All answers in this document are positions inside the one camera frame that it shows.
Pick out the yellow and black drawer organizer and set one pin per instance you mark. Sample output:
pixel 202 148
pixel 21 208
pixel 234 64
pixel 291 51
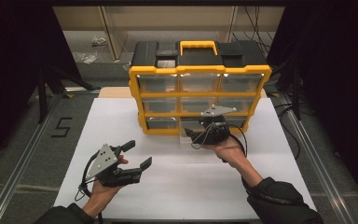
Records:
pixel 199 59

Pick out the clear plastic bag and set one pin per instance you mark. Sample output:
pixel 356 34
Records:
pixel 86 57
pixel 98 41

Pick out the person's left hand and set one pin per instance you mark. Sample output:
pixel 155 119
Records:
pixel 99 197

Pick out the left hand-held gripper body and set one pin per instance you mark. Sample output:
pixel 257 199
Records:
pixel 105 160

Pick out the wooden board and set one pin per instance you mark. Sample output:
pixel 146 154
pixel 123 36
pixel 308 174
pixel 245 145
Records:
pixel 115 92

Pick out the beige cabinet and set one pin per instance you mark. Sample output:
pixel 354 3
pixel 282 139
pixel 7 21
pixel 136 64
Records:
pixel 143 18

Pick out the metal floor rail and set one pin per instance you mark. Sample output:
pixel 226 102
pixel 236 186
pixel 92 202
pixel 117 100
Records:
pixel 18 165
pixel 313 155

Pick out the grid of clear drawers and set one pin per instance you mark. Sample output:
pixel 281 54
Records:
pixel 157 83

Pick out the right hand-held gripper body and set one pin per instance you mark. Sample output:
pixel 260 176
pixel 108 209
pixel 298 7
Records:
pixel 216 124

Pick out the black metal stand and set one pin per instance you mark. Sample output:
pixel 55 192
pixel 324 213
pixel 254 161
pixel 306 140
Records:
pixel 42 99

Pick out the person's right hand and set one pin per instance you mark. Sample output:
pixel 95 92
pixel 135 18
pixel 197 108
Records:
pixel 230 152

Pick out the black curtain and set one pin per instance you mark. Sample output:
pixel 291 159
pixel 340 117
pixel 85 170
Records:
pixel 9 62
pixel 338 77

